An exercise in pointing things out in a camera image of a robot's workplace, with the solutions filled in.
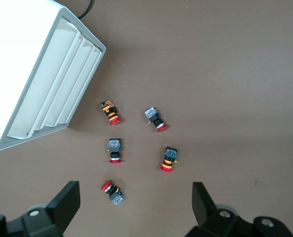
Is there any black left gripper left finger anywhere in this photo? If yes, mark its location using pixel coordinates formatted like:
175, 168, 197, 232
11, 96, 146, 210
0, 181, 81, 237

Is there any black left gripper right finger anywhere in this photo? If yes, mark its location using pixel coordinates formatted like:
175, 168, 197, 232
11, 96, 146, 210
184, 182, 293, 237

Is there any red button blue body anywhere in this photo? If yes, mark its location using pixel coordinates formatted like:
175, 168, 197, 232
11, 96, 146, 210
100, 180, 125, 206
144, 106, 169, 133
107, 138, 124, 164

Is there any red button orange body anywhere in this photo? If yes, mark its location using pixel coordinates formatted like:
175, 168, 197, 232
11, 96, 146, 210
99, 99, 122, 126

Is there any brown paper table cover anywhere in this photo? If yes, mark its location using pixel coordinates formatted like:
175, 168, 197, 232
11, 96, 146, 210
0, 0, 293, 237

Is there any white stepped storage bin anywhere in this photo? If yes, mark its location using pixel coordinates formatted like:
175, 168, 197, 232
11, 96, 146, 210
0, 0, 107, 151

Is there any red button orange ring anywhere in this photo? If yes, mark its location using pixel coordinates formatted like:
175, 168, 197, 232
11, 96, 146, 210
160, 146, 179, 173

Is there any black looped cable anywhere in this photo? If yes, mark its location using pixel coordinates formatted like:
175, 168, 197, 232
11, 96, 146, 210
77, 0, 95, 19

